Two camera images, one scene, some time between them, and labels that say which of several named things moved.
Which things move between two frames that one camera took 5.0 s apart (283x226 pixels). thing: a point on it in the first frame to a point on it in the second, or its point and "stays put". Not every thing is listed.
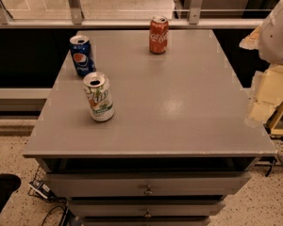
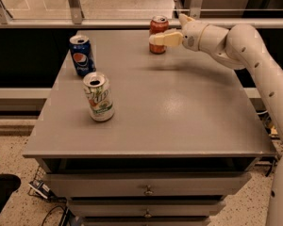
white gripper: (277, 37) to (191, 35)
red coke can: (158, 35) stays put
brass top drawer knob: (148, 191) stays put
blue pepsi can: (81, 55) stays put
